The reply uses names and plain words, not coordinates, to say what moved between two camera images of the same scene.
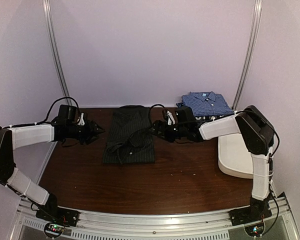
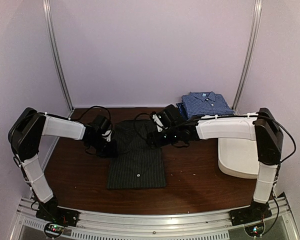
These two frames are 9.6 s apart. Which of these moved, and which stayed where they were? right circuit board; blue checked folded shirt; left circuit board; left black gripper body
Moved: left black gripper body
Stayed: left circuit board; right circuit board; blue checked folded shirt
